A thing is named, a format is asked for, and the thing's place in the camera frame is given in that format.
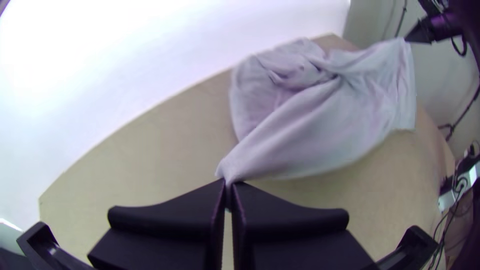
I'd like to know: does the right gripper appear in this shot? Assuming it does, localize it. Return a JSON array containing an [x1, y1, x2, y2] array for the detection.
[[404, 0, 466, 44]]

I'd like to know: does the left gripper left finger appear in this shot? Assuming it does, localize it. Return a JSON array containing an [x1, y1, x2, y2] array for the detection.
[[87, 178, 227, 270]]

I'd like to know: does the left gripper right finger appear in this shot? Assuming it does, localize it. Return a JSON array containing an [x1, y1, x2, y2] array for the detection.
[[229, 181, 378, 270]]

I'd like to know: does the light grey t-shirt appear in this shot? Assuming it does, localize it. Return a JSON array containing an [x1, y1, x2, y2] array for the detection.
[[214, 36, 418, 187]]

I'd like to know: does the black cable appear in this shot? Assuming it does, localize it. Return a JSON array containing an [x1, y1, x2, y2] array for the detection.
[[449, 35, 469, 57], [437, 84, 480, 143], [429, 179, 470, 269]]

